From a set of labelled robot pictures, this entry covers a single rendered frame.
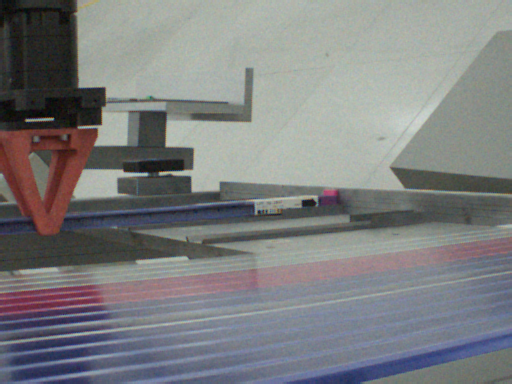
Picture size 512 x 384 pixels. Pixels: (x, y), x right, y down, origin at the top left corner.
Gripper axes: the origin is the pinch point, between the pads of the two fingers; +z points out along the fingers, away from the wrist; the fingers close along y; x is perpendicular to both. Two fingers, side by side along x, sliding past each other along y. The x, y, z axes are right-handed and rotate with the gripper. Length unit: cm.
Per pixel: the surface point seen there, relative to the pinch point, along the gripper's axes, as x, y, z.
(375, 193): 25.2, 5.6, -0.6
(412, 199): 25.2, 10.0, -0.4
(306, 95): 152, -182, -14
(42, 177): 16.0, -46.9, -0.7
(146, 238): 6.1, 4.2, 1.3
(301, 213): 20.9, 1.5, 0.9
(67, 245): 8.6, -18.7, 4.3
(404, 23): 177, -161, -37
